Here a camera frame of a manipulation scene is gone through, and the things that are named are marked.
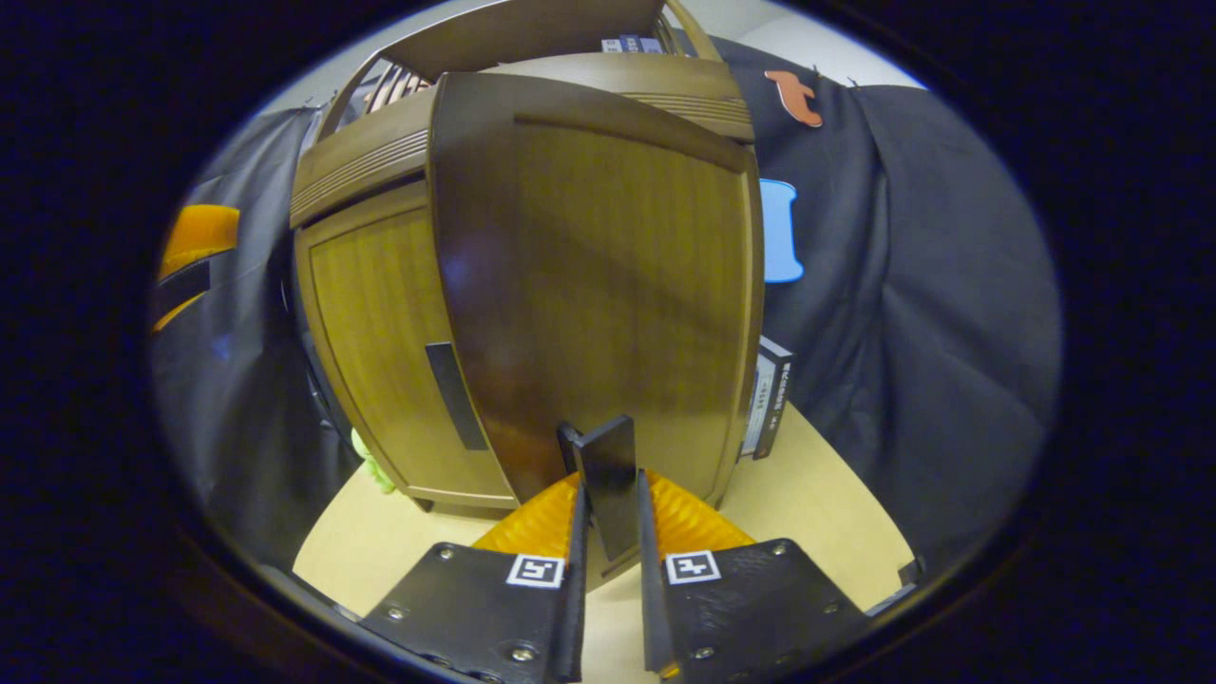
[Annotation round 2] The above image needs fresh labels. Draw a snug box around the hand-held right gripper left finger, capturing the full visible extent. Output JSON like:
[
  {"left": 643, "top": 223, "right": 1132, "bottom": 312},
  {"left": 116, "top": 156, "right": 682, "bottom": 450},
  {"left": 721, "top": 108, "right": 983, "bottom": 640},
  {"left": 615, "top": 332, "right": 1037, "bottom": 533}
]
[{"left": 359, "top": 473, "right": 592, "bottom": 684}]

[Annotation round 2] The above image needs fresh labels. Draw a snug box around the wooden shoe cabinet door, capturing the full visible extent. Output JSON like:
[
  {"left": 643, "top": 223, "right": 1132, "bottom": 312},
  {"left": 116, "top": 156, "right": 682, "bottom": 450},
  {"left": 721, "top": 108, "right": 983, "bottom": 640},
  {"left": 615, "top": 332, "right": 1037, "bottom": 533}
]
[
  {"left": 427, "top": 71, "right": 767, "bottom": 563},
  {"left": 293, "top": 180, "right": 519, "bottom": 509}
]

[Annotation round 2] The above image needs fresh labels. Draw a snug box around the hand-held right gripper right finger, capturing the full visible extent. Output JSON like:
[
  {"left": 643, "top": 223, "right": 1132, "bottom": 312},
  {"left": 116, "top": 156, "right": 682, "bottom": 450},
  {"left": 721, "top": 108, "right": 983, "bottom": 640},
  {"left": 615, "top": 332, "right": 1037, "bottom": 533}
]
[{"left": 635, "top": 468, "right": 871, "bottom": 681}]

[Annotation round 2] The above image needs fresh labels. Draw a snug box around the black book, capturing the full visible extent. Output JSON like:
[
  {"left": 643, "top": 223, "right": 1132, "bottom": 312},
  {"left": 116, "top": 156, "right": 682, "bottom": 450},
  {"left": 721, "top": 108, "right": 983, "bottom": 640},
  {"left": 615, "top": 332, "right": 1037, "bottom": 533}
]
[{"left": 739, "top": 334, "right": 794, "bottom": 462}]

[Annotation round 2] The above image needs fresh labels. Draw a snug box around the wooden cabinet drawer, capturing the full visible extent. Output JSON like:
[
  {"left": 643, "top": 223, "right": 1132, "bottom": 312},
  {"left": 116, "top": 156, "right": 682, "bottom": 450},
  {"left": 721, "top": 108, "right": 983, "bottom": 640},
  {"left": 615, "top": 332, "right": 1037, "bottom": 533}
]
[{"left": 288, "top": 52, "right": 756, "bottom": 231}]

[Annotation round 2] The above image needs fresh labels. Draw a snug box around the green plush toy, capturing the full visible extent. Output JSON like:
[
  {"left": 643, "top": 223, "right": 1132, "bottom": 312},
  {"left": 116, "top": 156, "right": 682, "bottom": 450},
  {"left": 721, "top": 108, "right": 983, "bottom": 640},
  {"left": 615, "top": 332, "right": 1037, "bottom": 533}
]
[{"left": 350, "top": 427, "right": 398, "bottom": 495}]

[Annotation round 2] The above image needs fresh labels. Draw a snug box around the wooden double-door shoe cabinet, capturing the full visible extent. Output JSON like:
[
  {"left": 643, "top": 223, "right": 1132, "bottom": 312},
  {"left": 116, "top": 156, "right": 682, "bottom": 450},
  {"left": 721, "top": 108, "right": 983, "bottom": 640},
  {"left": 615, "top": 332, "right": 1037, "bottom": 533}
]
[{"left": 288, "top": 0, "right": 769, "bottom": 563}]

